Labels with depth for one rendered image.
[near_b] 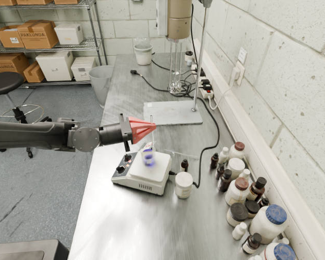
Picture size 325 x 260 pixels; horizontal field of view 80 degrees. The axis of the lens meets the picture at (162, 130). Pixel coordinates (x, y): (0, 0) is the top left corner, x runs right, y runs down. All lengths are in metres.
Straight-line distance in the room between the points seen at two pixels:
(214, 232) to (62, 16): 2.89
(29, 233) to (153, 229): 1.17
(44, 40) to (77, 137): 2.36
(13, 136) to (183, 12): 0.65
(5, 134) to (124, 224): 0.43
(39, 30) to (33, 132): 2.34
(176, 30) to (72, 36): 2.07
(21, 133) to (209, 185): 0.60
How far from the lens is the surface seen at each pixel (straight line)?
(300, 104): 0.68
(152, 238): 0.67
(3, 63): 3.17
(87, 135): 0.47
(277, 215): 0.63
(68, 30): 2.76
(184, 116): 1.02
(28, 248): 1.24
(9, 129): 0.44
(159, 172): 0.67
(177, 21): 0.81
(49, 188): 1.85
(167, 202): 0.71
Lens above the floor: 1.38
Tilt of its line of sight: 42 degrees down
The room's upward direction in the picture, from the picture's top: straight up
